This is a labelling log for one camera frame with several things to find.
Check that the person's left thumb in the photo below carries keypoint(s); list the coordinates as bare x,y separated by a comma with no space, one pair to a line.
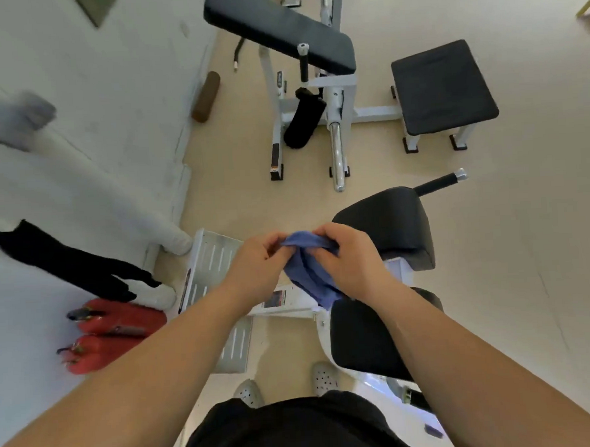
283,257

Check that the black seat cushion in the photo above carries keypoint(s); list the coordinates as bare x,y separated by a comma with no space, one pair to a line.
365,335

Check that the person's left forearm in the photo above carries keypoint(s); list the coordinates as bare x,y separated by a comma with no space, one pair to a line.
135,382

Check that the perforated metal foot plate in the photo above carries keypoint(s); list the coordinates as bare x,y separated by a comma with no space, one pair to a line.
213,264

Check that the blue cloth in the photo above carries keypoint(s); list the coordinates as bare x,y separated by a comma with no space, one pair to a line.
307,274

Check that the white exercise machine frame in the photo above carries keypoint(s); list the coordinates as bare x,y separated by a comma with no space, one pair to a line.
299,304

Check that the grey perforated clog shoe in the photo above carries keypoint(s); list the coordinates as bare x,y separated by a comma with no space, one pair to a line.
249,393
325,377

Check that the chrome weight bar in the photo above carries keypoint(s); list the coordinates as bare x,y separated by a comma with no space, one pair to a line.
338,154

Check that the black back pad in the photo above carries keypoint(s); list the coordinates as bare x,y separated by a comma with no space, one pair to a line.
394,225

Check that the grey pipe fitting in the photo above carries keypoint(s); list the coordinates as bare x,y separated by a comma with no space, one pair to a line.
20,119

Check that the black foam roller pad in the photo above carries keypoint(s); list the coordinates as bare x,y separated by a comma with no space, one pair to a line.
303,119

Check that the white curl machine frame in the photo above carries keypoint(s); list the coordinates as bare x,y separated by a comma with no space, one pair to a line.
340,105

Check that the square black seat pad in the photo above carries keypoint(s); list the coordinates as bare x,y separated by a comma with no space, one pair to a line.
441,87

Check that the black shirt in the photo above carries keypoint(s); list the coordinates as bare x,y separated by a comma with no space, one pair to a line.
291,433

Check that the person's right forearm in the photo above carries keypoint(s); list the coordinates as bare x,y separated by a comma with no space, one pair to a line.
470,369

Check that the person's right hand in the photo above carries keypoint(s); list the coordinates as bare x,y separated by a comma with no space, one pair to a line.
359,269

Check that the person's right thumb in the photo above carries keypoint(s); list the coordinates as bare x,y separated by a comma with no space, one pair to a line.
327,264

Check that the person's left hand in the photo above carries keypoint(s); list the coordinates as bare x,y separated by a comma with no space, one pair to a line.
251,277

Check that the red fire extinguisher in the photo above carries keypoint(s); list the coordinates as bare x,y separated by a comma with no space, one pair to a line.
99,352
120,319

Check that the brown cylinder roller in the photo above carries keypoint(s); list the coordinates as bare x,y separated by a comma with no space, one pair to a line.
206,97

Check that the small blue object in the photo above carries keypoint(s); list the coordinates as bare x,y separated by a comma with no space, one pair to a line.
433,431

